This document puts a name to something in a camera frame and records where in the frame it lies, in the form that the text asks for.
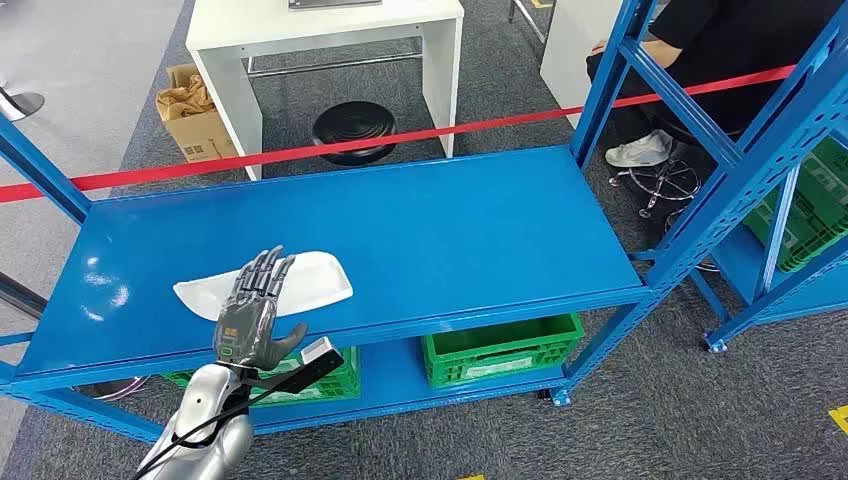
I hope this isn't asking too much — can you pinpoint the seated person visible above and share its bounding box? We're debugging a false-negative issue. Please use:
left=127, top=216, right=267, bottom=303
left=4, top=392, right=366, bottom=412
left=586, top=0, right=848, bottom=169

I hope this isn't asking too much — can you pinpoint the green plastic crate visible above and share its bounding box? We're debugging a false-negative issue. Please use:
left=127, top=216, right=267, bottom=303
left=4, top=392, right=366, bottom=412
left=741, top=135, right=848, bottom=274
left=162, top=345, right=362, bottom=407
left=421, top=313, right=586, bottom=390

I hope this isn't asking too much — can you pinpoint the white plastic shell part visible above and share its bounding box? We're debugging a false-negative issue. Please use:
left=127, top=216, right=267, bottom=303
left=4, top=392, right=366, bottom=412
left=172, top=250, right=354, bottom=324

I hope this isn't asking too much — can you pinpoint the chrome swivel chair base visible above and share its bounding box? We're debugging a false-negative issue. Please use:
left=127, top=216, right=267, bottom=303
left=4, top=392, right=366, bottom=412
left=608, top=132, right=723, bottom=274

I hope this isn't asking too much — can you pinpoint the open cardboard box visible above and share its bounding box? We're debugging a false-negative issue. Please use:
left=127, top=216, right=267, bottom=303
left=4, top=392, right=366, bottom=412
left=155, top=62, right=240, bottom=164

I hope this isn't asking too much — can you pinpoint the red barrier belt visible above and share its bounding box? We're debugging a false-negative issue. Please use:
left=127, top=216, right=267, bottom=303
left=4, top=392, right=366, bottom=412
left=0, top=64, right=796, bottom=205

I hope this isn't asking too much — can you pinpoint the silver stanchion post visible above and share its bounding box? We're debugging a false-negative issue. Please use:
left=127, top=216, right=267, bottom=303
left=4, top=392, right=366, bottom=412
left=0, top=84, right=46, bottom=124

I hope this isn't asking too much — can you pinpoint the crumpled brown packing paper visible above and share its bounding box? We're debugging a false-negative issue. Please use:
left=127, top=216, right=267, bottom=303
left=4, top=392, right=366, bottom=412
left=158, top=72, right=217, bottom=122

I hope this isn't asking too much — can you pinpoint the white cabinet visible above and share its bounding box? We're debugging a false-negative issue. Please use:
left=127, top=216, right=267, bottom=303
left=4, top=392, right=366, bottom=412
left=539, top=0, right=627, bottom=130

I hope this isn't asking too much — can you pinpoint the grey laptop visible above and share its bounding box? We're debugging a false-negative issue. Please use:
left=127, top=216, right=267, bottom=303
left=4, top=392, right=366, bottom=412
left=288, top=0, right=384, bottom=11

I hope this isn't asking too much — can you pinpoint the blue metal shelf rack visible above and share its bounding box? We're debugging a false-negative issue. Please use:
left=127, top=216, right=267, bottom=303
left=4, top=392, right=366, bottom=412
left=0, top=0, right=848, bottom=445
left=688, top=119, right=848, bottom=354

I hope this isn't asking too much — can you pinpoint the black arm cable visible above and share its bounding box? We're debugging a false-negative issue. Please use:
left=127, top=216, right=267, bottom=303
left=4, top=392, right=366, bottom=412
left=132, top=374, right=306, bottom=480

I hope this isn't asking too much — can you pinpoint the white desk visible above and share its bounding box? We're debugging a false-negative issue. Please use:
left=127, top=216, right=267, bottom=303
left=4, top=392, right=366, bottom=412
left=185, top=0, right=465, bottom=181

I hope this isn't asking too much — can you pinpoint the black round stool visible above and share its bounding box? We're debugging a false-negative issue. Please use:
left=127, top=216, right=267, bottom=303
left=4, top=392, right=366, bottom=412
left=311, top=100, right=399, bottom=167

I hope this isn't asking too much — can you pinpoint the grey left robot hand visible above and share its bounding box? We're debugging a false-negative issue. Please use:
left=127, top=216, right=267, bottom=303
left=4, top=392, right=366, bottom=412
left=211, top=245, right=310, bottom=371

